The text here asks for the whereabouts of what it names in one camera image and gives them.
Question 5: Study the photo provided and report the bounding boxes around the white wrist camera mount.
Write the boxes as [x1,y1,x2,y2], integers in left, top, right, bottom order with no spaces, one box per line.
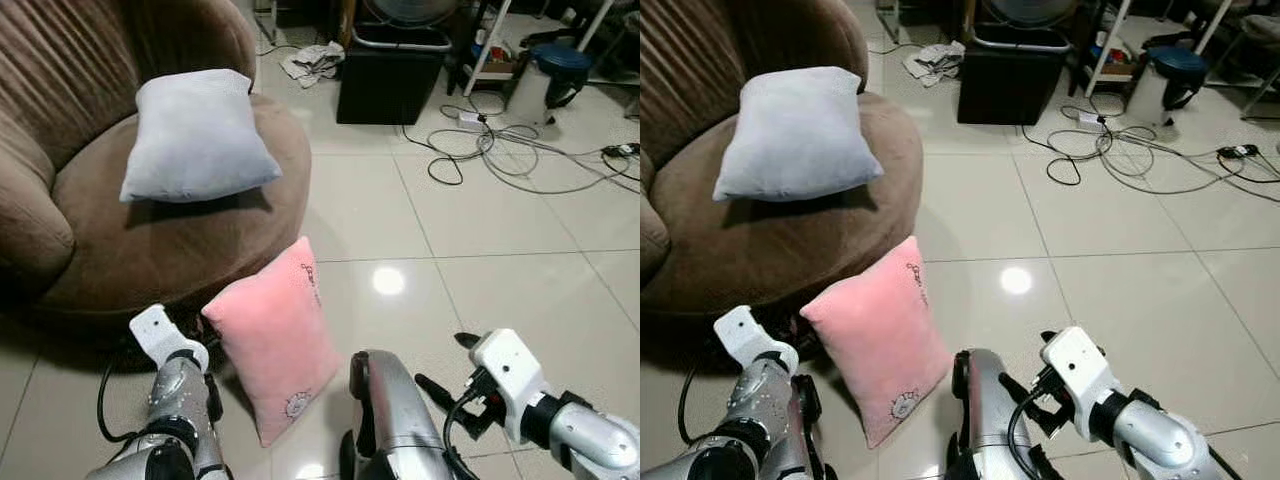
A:
[1040,326,1123,443]
[470,328,553,443]
[129,304,210,373]
[714,306,800,377]

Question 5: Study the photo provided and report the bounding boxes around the brown velvet round chair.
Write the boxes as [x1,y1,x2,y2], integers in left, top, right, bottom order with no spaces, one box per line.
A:
[0,0,313,319]
[640,0,924,316]

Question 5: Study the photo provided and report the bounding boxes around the pink pillow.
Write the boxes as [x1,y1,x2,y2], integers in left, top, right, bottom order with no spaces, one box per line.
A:
[800,236,954,451]
[201,236,343,449]

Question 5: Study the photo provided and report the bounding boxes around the black tangled floor cable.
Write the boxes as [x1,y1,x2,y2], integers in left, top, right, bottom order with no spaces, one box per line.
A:
[1022,95,1280,196]
[403,95,641,196]

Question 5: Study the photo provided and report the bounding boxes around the grey pillow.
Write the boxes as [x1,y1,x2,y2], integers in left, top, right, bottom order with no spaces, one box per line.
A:
[120,68,283,204]
[712,66,885,203]

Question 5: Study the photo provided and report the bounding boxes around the blue round stool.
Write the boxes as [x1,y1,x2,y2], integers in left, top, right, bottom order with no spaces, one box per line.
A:
[533,45,593,109]
[1150,45,1211,111]

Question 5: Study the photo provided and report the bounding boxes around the grey round fan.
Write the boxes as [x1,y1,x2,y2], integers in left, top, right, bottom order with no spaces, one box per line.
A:
[983,0,1078,30]
[362,0,463,28]

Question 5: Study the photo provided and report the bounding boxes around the white rack frame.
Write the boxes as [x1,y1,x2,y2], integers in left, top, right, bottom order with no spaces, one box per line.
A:
[1085,0,1136,98]
[462,0,516,98]

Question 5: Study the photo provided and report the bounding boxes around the black cube box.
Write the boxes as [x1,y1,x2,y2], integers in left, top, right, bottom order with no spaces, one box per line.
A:
[958,28,1069,126]
[338,25,451,126]

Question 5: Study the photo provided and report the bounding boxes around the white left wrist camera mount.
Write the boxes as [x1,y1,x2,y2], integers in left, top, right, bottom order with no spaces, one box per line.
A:
[129,304,210,373]
[714,306,800,377]

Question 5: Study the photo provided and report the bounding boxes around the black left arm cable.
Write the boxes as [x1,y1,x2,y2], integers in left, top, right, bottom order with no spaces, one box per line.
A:
[97,358,141,443]
[678,375,716,446]

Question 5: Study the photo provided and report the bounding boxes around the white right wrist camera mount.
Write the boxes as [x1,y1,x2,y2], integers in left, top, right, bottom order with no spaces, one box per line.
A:
[470,328,553,443]
[1040,326,1123,443]

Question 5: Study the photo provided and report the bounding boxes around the white crumpled cloth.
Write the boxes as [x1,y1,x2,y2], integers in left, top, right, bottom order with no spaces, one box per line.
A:
[282,43,347,88]
[903,42,966,88]

